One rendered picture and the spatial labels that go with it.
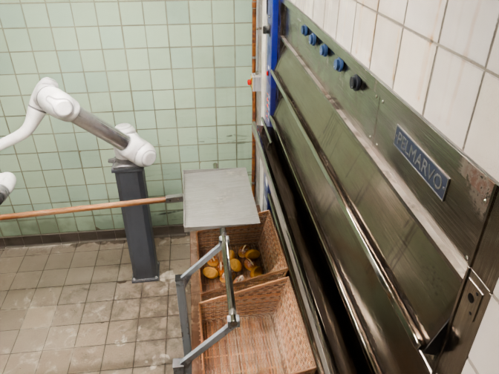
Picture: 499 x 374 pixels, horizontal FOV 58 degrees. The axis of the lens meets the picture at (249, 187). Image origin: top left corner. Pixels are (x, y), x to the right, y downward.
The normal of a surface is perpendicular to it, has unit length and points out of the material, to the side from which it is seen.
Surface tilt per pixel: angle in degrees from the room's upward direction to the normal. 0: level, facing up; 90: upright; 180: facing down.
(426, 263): 70
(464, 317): 90
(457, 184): 90
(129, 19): 90
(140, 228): 90
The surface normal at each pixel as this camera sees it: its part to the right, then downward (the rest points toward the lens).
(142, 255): 0.14, 0.52
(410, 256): -0.93, -0.23
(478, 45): -0.99, 0.06
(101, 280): 0.00, -0.85
